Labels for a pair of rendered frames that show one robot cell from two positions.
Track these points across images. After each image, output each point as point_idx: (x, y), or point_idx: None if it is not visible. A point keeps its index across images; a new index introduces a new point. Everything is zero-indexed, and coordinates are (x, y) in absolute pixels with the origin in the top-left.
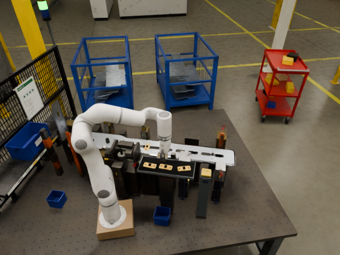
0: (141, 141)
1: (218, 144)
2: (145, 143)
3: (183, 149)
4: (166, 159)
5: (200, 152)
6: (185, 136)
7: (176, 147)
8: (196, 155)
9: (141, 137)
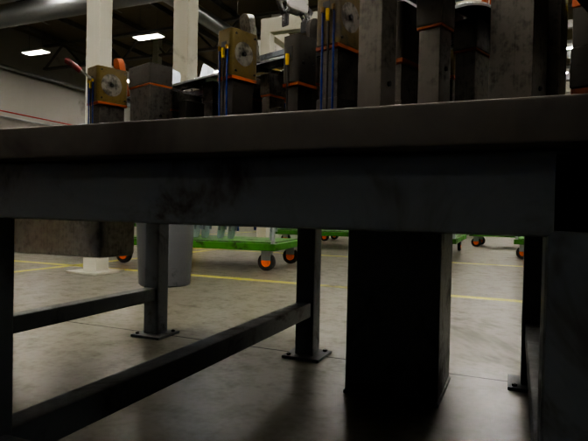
0: (271, 62)
1: (128, 87)
2: (266, 66)
3: (199, 84)
4: (282, 51)
5: (178, 91)
6: (166, 66)
7: (207, 80)
8: (192, 92)
9: (259, 57)
